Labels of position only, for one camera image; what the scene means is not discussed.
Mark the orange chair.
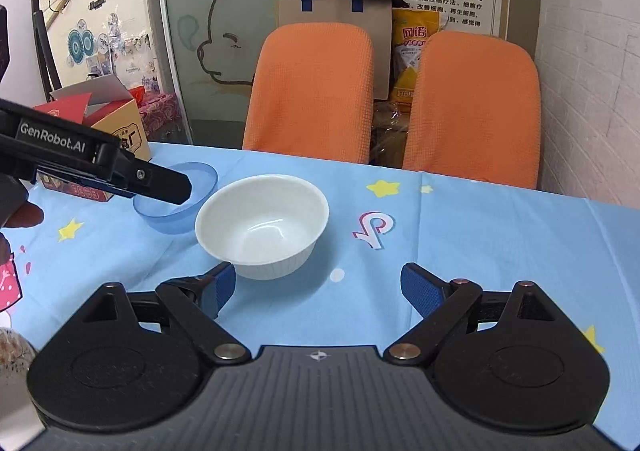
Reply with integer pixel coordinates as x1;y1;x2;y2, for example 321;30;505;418
402;32;541;190
242;23;374;164

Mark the brown paper bag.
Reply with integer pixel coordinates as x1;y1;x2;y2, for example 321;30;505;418
278;0;393;101

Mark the yellow snack package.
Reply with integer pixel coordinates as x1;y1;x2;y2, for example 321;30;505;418
390;9;440;106

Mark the large white patterned plate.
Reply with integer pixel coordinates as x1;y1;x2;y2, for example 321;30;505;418
0;327;43;451

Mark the blue translucent plastic bowl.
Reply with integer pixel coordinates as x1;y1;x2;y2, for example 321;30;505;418
132;160;220;236

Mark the white ribbed ceramic bowl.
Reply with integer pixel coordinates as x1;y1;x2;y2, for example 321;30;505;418
195;174;330;281

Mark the right orange chair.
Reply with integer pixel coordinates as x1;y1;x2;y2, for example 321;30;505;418
402;32;541;190

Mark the left hand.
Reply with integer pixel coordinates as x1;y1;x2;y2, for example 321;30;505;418
0;202;44;265

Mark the red cracker box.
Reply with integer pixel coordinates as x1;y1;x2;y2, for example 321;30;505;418
17;75;151;189

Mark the left orange chair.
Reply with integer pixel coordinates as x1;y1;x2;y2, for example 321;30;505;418
242;23;374;164

